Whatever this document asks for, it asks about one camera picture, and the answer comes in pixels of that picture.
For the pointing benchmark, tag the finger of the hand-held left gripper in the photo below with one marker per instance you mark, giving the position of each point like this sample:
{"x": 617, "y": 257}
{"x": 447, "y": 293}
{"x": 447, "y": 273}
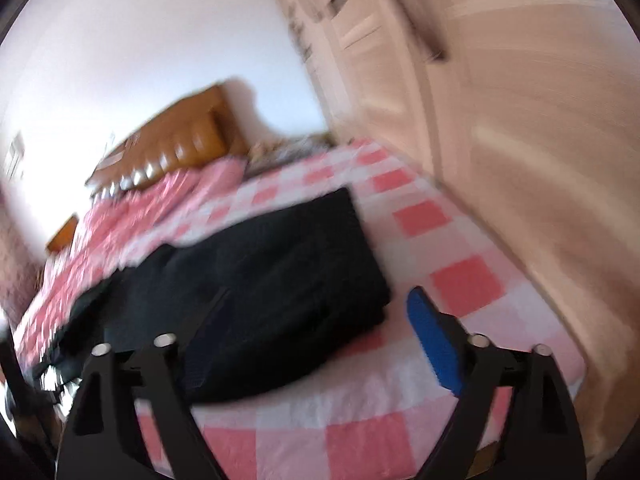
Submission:
{"x": 12, "y": 375}

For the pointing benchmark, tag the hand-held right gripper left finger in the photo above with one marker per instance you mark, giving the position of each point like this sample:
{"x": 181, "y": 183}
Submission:
{"x": 206, "y": 350}

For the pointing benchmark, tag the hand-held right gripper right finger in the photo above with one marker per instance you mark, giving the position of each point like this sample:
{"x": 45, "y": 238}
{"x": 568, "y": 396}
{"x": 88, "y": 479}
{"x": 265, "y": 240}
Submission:
{"x": 436, "y": 340}

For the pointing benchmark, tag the black pants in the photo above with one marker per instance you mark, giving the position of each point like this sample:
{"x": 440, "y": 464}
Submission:
{"x": 290, "y": 270}

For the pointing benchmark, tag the pink checked bed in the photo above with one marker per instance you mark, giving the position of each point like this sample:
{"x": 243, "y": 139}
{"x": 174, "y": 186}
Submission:
{"x": 450, "y": 280}

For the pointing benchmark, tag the brown wooden nightstand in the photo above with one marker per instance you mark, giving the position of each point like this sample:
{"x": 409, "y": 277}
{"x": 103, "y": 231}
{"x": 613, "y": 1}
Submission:
{"x": 62, "y": 234}

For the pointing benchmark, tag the brown wooden headboard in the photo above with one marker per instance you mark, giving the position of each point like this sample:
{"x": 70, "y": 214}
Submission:
{"x": 185, "y": 135}

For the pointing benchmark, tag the grey patterned pillow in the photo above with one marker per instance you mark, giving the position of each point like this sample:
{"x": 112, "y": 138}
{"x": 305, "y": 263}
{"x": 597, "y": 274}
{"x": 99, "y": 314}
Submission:
{"x": 290, "y": 150}

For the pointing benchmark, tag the beige wooden wardrobe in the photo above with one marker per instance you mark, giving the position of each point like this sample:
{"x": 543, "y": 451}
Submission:
{"x": 525, "y": 110}

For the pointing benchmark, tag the white wall switch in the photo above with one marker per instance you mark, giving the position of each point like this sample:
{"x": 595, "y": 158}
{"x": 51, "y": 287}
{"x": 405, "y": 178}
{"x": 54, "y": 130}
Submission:
{"x": 15, "y": 156}

